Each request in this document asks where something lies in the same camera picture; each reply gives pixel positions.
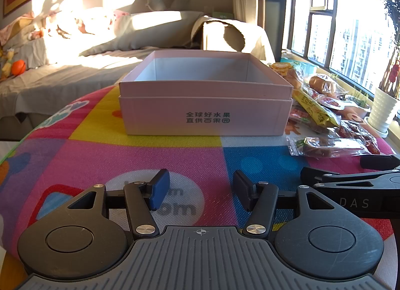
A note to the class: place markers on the tall green potted tree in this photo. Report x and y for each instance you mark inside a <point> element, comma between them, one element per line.
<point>390,27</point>

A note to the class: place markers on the grey sofa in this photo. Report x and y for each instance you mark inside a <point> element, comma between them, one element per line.
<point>72,74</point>

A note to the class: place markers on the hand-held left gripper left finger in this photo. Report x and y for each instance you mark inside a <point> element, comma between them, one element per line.
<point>160,188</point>

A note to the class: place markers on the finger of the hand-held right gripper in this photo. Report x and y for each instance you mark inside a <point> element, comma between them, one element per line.
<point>315,176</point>
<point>379,162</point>

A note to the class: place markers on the green box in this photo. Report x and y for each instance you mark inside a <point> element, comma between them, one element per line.
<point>222,15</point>

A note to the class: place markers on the dark window frame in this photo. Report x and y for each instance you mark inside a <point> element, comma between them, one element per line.
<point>331,18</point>

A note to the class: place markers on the brown cardboard box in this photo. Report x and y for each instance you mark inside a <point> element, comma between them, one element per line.
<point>218,37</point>

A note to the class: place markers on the colourful play mat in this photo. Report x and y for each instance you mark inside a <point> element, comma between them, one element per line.
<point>93,152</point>

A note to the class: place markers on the clear brown sausage packet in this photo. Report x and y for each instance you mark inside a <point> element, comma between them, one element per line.
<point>328,147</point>

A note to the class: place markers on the grey pillow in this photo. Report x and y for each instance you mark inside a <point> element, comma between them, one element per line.
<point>156,26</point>

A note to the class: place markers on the orange toy ball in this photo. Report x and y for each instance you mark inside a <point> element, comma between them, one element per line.
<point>18,67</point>

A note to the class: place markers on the yellow plush toy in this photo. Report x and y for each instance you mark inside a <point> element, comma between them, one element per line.
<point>6,63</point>

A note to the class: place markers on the pink cardboard box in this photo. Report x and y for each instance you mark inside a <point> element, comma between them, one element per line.
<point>204,96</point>

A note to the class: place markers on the dark red dried meat packet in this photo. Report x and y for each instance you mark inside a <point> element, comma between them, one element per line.
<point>357,135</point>

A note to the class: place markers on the pink patterned cloth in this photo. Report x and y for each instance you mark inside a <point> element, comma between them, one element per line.
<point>14,30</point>

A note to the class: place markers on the small potted grass plant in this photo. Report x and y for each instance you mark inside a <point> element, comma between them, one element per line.
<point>359,99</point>

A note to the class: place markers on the floral blanket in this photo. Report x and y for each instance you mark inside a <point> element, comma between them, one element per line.
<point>90,22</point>

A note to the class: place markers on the white ribbed plant pot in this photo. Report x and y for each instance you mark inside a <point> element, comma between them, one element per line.
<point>382,108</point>

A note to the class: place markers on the red sausage packet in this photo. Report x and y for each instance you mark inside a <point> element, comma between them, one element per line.
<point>330,102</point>

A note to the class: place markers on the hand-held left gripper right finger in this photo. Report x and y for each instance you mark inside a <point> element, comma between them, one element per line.
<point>242,190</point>

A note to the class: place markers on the teal plastic basin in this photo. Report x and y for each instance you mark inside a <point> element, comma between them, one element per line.
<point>307,66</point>

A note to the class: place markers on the yellow green snack packet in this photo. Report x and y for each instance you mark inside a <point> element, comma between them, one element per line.
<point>315,112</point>

